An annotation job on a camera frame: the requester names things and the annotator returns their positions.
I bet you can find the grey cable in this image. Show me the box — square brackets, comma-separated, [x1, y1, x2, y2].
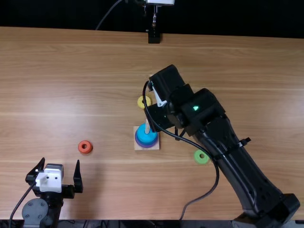
[95, 0, 124, 31]

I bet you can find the light green ring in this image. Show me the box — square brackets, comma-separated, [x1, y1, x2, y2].
[193, 149, 211, 165]

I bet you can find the white device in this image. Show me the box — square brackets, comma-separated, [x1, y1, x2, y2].
[145, 0, 176, 6]

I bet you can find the black clamp stand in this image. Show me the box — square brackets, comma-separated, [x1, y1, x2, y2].
[145, 4, 161, 45]

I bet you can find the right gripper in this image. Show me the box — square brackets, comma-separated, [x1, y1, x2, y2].
[143, 64, 187, 133]

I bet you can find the dark blue ring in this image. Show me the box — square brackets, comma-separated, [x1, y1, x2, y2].
[134, 129, 159, 146]

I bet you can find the wooden peg base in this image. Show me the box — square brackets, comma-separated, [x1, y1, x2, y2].
[133, 118, 161, 152]

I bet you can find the purple ring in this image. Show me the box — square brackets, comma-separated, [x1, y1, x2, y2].
[135, 137, 159, 149]

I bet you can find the black cable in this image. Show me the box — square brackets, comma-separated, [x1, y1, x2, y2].
[142, 80, 220, 221]
[9, 184, 35, 223]

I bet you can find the yellow ring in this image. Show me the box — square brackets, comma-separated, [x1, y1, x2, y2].
[137, 95, 152, 109]

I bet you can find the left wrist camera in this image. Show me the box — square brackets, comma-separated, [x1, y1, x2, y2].
[35, 163, 65, 192]

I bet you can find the orange ring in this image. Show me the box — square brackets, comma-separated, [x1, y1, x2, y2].
[78, 141, 94, 155]

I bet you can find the light blue ring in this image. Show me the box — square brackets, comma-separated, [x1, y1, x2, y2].
[135, 123, 155, 143]

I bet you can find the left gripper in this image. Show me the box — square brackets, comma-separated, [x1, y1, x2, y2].
[25, 157, 84, 202]

